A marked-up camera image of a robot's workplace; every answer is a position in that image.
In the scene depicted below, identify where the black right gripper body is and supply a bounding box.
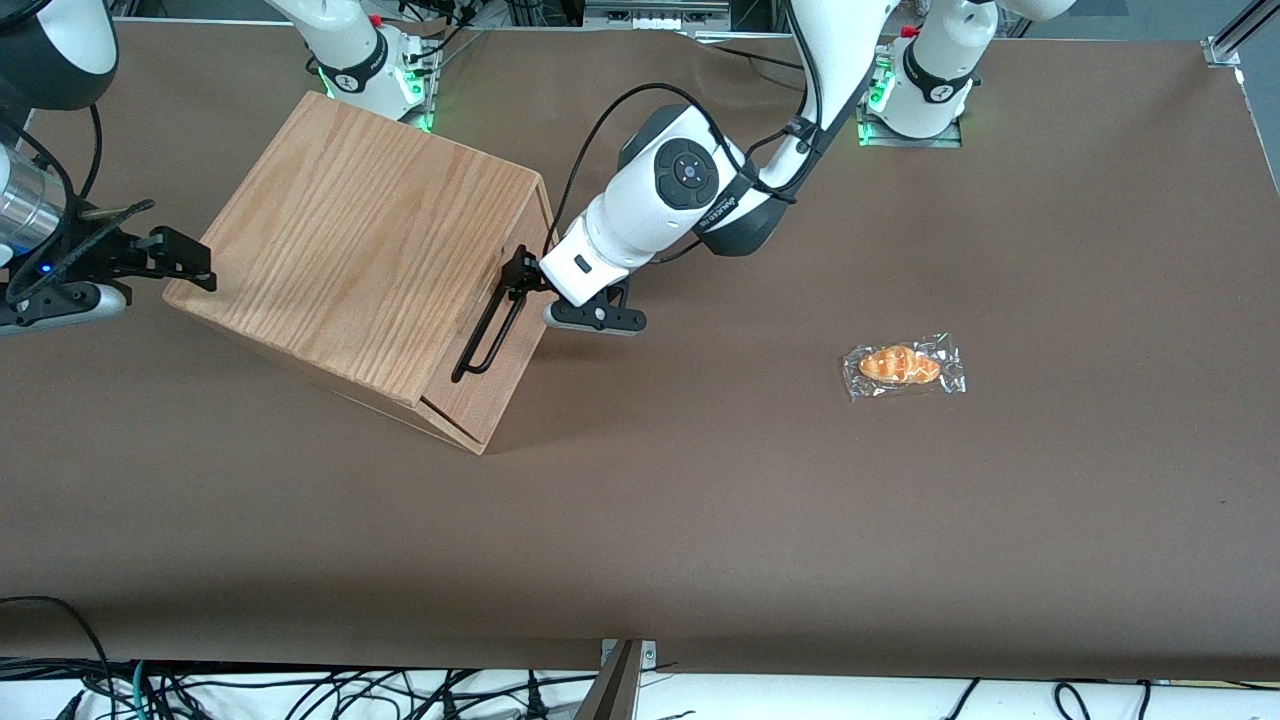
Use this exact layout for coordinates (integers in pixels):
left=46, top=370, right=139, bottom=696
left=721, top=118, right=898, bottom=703
left=8, top=215, right=153, bottom=303

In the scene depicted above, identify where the wooden drawer with black handle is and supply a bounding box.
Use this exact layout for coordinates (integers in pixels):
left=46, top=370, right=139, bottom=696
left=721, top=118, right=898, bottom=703
left=420, top=187, right=558, bottom=449

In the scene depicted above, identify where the light wooden drawer cabinet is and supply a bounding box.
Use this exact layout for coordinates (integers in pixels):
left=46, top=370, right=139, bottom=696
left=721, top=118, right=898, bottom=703
left=163, top=91, right=549, bottom=457

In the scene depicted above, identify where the grey power strip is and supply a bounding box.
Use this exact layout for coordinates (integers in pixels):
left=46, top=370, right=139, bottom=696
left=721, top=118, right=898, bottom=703
left=583, top=0, right=734, bottom=31

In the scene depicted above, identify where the brown table cover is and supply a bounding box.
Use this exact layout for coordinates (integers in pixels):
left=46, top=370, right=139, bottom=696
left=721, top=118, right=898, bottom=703
left=0, top=20, right=1280, bottom=684

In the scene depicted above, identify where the bread in clear plastic wrapper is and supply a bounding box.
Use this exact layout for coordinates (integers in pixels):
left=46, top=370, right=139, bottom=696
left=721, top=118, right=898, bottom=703
left=841, top=332, right=969, bottom=404

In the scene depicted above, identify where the dark metal bar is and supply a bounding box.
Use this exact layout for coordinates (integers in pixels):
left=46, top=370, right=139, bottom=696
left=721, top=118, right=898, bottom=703
left=574, top=640, right=642, bottom=720

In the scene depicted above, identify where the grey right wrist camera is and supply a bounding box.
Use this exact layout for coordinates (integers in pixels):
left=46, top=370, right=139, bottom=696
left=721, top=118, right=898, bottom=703
left=0, top=282, right=130, bottom=336

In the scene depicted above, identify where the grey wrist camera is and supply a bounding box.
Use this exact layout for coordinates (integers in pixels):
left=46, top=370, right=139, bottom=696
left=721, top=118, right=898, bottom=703
left=542, top=297, right=649, bottom=338
left=0, top=282, right=130, bottom=336

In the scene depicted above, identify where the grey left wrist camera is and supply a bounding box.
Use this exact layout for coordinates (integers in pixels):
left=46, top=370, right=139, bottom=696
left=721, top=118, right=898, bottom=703
left=542, top=297, right=649, bottom=338

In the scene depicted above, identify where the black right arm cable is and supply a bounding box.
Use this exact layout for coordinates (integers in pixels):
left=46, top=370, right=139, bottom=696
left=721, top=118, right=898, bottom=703
left=78, top=103, right=105, bottom=203

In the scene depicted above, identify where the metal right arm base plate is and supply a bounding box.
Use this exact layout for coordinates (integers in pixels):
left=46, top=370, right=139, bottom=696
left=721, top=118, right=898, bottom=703
left=396, top=25, right=447, bottom=134

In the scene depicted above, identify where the long black base cable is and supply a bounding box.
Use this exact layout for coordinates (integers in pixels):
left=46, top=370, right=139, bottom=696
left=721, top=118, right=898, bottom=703
left=690, top=32, right=803, bottom=73

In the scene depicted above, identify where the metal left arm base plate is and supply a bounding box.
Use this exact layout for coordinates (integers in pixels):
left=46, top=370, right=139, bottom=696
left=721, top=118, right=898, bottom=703
left=857, top=118, right=964, bottom=149

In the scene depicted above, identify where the black looping floor cable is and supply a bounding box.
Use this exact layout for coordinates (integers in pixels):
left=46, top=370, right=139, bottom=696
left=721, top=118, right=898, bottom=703
left=0, top=595, right=113, bottom=701

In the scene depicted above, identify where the aluminium profile rail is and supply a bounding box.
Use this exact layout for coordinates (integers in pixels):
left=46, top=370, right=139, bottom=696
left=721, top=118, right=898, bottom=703
left=1203, top=0, right=1280, bottom=69

